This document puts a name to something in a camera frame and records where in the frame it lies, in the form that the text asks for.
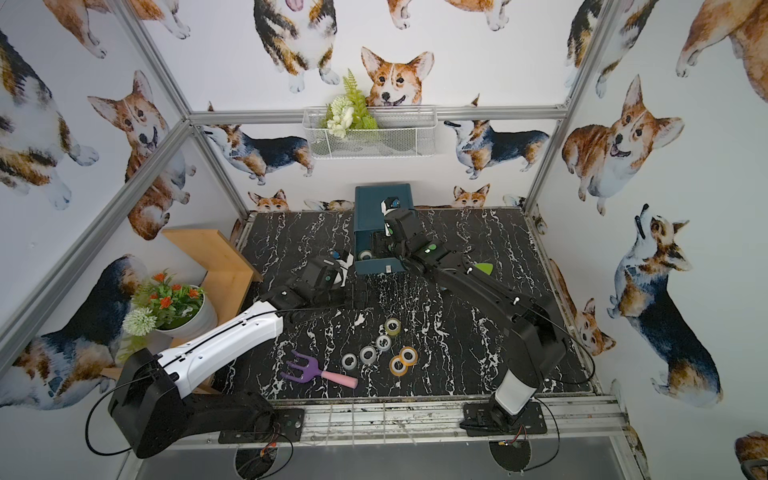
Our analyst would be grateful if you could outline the orange tape roll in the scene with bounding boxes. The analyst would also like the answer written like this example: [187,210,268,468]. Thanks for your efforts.
[400,346,418,367]
[389,355,408,377]

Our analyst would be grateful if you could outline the wooden corner shelf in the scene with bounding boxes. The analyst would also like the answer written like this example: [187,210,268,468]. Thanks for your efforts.
[100,227,264,400]

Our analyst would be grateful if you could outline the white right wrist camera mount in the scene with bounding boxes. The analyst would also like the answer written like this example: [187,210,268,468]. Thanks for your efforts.
[381,196,401,216]

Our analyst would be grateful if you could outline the clear white tape roll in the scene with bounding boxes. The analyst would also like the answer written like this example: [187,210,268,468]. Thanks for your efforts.
[375,334,393,352]
[359,345,378,365]
[342,353,358,371]

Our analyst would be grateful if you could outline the teal top drawer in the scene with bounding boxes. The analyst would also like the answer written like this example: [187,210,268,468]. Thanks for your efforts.
[354,231,405,275]

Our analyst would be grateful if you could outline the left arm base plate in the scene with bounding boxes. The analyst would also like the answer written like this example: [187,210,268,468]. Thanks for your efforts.
[218,408,306,444]

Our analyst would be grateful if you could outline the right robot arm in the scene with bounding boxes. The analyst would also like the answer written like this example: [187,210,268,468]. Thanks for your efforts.
[382,206,568,423]

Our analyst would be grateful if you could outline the green toy trowel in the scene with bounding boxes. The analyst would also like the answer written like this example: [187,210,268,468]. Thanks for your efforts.
[474,263,494,275]

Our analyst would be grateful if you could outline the white wire wall basket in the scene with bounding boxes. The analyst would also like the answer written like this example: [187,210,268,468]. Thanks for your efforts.
[302,106,438,159]

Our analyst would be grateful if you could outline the purple pink toy rake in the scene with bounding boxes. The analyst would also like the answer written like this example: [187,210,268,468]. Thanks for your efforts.
[280,350,358,389]

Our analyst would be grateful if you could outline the green fern white flowers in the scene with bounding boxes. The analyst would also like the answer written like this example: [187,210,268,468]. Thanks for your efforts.
[320,70,378,139]

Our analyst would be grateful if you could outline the teal drawer cabinet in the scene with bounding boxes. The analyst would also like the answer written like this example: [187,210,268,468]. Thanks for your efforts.
[354,183,414,243]

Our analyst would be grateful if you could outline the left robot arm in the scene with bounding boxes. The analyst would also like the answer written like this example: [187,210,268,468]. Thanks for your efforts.
[108,255,352,459]

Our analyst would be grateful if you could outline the potted red flower plant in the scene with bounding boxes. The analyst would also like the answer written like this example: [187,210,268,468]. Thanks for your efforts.
[116,271,218,365]

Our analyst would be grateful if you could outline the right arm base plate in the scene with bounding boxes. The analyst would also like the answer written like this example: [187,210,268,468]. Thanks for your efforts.
[459,401,548,437]

